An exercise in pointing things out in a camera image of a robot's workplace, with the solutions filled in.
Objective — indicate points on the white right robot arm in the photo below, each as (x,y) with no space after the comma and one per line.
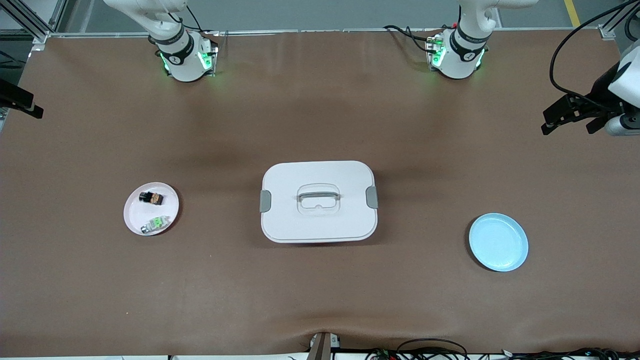
(182,55)

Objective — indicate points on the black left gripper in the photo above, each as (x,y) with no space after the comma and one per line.
(599,92)

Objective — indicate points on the white lidded storage box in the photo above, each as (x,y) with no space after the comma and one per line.
(320,222)

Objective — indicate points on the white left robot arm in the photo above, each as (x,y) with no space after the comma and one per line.
(460,55)

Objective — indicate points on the pink round plate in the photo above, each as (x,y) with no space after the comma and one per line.
(135,212)

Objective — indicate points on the brown table mat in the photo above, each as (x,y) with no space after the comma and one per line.
(320,290)

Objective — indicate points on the black and orange switch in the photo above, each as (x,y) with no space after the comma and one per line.
(150,197)

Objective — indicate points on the grey box latch clip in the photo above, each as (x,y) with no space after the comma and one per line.
(265,201)
(372,197)

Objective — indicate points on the light blue round plate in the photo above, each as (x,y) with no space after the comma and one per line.
(500,245)

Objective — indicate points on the clear and green switch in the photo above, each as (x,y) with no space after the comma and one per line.
(156,224)

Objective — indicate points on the aluminium frame post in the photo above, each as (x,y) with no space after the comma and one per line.
(40,35)
(607,32)

